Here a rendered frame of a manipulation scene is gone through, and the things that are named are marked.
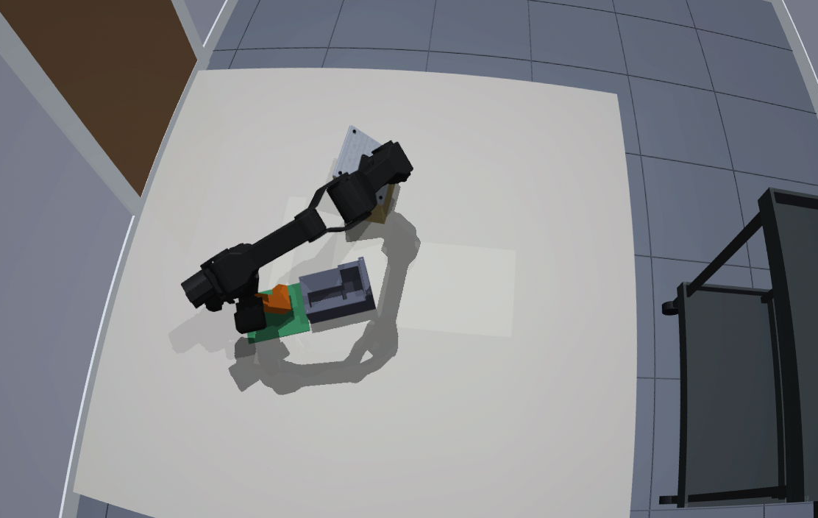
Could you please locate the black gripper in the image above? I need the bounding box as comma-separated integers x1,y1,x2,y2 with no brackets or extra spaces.
233,272,266,334

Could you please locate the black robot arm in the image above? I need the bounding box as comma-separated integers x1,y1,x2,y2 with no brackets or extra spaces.
181,140,413,312

